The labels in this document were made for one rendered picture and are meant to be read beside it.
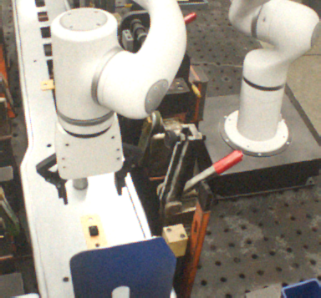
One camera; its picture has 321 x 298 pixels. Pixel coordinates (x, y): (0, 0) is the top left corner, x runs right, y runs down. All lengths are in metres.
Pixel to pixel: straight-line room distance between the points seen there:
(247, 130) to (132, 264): 0.91
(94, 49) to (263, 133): 0.85
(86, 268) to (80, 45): 0.26
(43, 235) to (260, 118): 0.69
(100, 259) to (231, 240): 0.83
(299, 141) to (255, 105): 0.20
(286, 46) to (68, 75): 0.68
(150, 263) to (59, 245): 0.39
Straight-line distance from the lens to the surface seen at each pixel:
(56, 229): 0.92
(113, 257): 0.50
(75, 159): 0.73
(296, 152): 1.40
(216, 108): 1.50
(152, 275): 0.55
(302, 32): 1.17
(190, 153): 0.79
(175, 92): 1.02
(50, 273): 0.87
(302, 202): 1.45
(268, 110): 1.32
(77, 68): 0.61
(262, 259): 1.28
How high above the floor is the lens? 1.73
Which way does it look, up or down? 43 degrees down
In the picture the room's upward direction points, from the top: 4 degrees clockwise
